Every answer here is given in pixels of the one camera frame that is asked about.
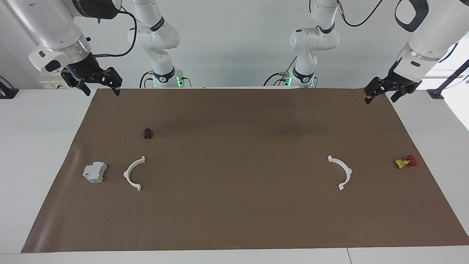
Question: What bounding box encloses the white half-ring pipe clamp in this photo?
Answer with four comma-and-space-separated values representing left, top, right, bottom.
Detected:
328, 155, 352, 190
123, 156, 146, 191

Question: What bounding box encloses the black stand with pole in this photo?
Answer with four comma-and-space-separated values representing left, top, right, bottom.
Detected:
427, 59, 469, 100

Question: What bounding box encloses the grey circuit breaker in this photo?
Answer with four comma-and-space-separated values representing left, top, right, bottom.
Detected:
82, 162, 108, 183

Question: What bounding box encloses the brown table mat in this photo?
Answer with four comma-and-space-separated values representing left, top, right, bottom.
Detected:
21, 87, 469, 253

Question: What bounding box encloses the black right base cable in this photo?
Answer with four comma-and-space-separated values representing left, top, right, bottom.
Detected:
139, 71, 154, 88

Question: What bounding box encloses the black base cable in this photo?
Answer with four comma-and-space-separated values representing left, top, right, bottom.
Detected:
263, 55, 298, 87
139, 71, 154, 88

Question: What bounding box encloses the white wall socket box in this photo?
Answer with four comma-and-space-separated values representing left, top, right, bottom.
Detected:
40, 81, 74, 89

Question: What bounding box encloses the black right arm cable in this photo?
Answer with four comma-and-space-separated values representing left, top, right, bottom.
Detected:
90, 9, 138, 58

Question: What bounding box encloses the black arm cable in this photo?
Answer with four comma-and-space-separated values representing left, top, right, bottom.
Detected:
90, 9, 138, 58
337, 0, 383, 28

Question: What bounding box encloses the yellow valve with red handle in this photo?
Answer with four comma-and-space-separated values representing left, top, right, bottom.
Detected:
395, 155, 418, 169

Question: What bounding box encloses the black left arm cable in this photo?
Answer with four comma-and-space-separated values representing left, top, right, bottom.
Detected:
337, 0, 383, 28

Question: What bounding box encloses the black clamp mount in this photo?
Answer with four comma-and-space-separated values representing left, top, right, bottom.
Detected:
0, 76, 19, 99

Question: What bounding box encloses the black left base cable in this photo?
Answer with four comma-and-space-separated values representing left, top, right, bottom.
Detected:
263, 55, 298, 87

